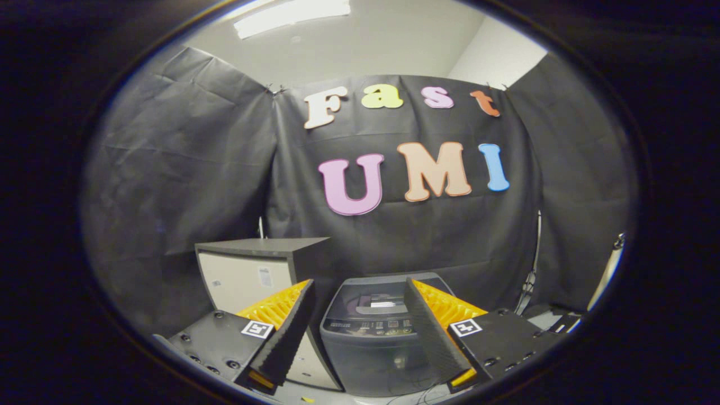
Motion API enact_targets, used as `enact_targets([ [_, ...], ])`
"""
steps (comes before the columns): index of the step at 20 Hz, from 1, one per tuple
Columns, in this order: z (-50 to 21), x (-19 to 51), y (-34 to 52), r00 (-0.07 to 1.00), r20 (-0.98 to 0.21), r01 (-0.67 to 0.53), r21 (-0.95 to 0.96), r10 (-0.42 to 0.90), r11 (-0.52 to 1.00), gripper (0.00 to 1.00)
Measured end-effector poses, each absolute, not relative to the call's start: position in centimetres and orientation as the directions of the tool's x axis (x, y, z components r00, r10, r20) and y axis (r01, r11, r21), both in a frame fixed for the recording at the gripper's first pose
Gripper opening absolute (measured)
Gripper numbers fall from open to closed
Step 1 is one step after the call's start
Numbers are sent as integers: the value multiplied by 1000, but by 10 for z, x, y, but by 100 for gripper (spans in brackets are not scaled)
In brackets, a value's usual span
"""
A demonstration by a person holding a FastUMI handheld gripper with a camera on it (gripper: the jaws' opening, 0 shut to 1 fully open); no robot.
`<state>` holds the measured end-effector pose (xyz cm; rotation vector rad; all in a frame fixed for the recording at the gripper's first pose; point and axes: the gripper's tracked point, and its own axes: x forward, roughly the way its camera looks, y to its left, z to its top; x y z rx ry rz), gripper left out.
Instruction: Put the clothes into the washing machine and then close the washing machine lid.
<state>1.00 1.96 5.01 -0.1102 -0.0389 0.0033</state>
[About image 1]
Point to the grey washing machine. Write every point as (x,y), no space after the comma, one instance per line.
(365,360)

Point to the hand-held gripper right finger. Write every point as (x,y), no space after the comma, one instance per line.
(430,337)

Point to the thin black stand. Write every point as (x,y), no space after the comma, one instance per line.
(537,253)

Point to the grey cabinet with white door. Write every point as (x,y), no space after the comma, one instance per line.
(236,275)

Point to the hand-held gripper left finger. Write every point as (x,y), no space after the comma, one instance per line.
(284,337)

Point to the black backdrop cloth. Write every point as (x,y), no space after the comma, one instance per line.
(169,169)

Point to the white pole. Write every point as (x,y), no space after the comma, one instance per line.
(610,270)

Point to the ceiling light panel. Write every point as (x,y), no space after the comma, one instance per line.
(287,14)

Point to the black floor box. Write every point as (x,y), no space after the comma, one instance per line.
(565,323)

